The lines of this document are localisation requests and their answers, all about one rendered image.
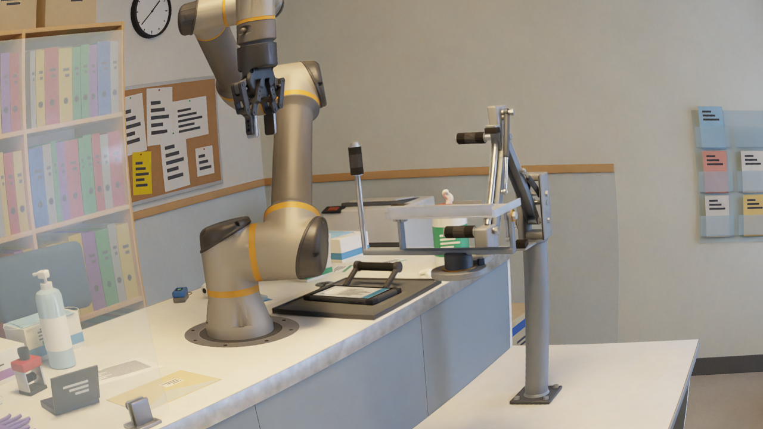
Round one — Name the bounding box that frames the white low table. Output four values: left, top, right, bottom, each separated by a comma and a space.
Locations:
414, 339, 700, 429

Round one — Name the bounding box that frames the clear wall leaflet rack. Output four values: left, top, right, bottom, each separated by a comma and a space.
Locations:
691, 105, 763, 243

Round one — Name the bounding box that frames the yellow envelope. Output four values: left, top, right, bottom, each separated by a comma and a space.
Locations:
107, 370, 222, 409

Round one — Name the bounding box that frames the white printer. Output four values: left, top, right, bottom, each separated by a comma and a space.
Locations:
321, 195, 437, 246

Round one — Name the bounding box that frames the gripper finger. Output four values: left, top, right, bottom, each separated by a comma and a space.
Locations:
261, 76, 286, 136
231, 76, 262, 139

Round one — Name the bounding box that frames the grey lever with black grip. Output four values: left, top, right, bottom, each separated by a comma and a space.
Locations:
348, 141, 371, 252

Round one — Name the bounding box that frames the grey black swivel base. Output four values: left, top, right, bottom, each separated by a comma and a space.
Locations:
430, 252, 490, 282

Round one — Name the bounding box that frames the grey desk sign holder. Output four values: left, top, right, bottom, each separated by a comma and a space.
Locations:
40, 365, 101, 416

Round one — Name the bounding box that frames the grey post with base plate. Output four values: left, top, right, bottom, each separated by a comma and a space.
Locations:
510, 237, 563, 406

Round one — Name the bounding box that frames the white blue box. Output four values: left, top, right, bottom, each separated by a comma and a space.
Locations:
329, 230, 365, 262

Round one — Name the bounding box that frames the white grey tablet cradle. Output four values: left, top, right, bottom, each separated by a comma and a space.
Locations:
364, 198, 523, 256

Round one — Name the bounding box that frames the black white wall clock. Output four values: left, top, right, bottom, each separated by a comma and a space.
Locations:
131, 0, 172, 39

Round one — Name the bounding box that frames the black charging mat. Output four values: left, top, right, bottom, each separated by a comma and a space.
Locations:
271, 276, 442, 321

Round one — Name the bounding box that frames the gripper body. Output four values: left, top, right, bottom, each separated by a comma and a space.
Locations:
237, 42, 279, 84

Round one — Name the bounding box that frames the dark grey round mounting plate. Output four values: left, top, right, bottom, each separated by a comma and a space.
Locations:
185, 315, 300, 348

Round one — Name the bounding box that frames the cork notice board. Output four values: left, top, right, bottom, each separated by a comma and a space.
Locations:
124, 76, 223, 207

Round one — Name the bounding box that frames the blue striped box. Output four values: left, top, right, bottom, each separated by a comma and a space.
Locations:
511, 301, 527, 346

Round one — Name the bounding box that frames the grey reception counter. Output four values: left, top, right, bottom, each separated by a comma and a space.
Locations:
206, 261, 514, 429

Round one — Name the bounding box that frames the wooden shelf unit with folders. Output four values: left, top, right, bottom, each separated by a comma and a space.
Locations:
0, 23, 146, 327

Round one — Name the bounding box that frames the black tablet with handle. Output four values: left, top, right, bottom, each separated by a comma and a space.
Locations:
303, 260, 404, 306

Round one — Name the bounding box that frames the green white wipes canister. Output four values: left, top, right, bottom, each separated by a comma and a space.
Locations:
432, 189, 473, 251

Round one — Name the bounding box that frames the small grey stand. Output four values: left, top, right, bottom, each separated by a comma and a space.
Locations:
123, 396, 162, 429

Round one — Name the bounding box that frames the white blue pump bottle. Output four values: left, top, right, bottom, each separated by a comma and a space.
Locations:
32, 269, 77, 370

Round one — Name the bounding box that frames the white tissue box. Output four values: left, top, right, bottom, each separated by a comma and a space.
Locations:
3, 306, 85, 359

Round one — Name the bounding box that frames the brown cardboard box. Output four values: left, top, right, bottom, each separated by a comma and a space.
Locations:
37, 0, 98, 28
0, 0, 38, 31

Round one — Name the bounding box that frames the red black stamp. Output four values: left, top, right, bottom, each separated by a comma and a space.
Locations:
10, 346, 48, 397

